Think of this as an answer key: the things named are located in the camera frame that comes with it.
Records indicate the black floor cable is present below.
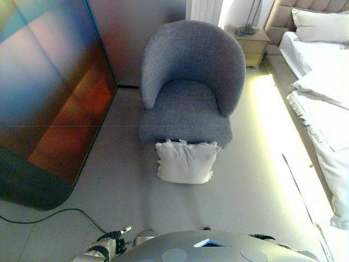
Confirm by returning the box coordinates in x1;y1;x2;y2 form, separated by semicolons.
0;209;109;235

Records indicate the white fringed bed blanket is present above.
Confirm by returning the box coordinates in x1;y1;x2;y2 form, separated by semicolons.
286;70;349;230

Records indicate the white fringed cloth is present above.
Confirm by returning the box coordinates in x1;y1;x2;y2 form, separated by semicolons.
154;138;222;185

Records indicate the grey metal table lamp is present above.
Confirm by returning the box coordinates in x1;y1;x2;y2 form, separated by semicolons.
233;0;261;37

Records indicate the white bed pillow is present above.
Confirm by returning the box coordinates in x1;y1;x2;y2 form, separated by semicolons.
291;8;349;45

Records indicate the white mattress sheet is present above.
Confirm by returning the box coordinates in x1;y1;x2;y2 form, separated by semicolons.
278;31;349;82

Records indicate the white curtain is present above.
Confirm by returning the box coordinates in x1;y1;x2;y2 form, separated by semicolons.
185;0;224;27

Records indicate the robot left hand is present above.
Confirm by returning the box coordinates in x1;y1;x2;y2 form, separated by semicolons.
110;225;133;258

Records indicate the grey robot torso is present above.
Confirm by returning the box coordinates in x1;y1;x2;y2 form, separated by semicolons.
111;230;320;262

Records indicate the grey fabric armchair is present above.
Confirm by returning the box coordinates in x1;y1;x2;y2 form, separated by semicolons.
138;21;246;150

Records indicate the beige wooden nightstand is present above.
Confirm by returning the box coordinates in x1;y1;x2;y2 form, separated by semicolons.
225;24;270;69

